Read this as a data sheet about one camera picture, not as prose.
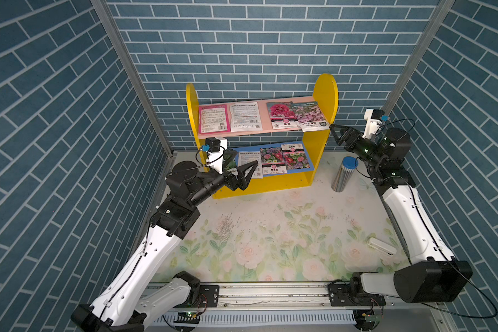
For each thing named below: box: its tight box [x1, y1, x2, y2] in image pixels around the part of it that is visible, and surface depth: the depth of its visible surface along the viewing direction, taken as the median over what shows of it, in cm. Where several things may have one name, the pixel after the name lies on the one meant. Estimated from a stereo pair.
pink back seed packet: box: [198, 104, 231, 135], surface depth 77 cm
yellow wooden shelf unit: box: [186, 74, 339, 200], surface depth 80 cm
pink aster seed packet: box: [260, 146, 288, 175], surface depth 101 cm
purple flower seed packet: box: [290, 100, 330, 133], surface depth 78 cm
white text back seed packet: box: [229, 101, 263, 133], surface depth 78 cm
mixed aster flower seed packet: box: [280, 143, 311, 171], surface depth 101 cm
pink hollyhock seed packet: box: [266, 100, 301, 131], surface depth 79 cm
